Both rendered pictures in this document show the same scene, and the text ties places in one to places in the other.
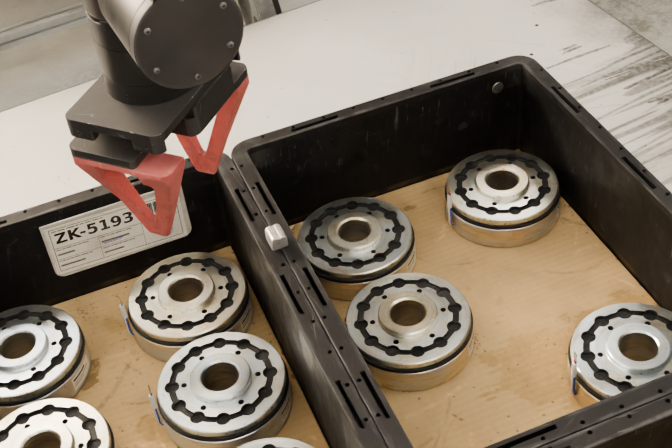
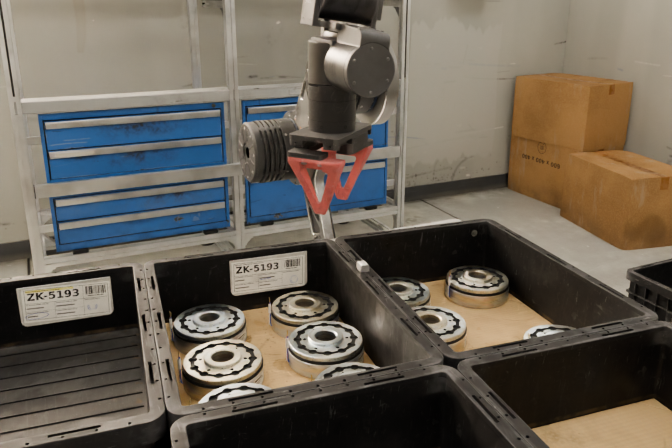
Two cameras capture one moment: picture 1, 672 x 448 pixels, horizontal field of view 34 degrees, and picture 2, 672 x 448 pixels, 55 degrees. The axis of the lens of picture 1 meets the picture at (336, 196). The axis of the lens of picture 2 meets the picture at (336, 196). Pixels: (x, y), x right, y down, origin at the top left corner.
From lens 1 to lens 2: 32 cm
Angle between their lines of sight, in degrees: 23
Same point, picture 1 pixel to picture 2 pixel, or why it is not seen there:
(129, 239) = (273, 280)
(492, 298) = (474, 327)
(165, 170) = (336, 162)
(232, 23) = (390, 69)
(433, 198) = (437, 288)
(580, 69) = not seen: hidden behind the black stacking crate
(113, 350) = (259, 333)
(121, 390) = (264, 348)
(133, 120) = (324, 136)
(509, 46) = not seen: hidden behind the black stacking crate
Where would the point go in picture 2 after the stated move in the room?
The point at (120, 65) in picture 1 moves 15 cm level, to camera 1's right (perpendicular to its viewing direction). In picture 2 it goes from (322, 109) to (450, 109)
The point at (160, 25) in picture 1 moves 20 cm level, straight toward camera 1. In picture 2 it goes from (360, 59) to (423, 84)
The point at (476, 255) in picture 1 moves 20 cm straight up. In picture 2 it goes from (463, 310) to (471, 190)
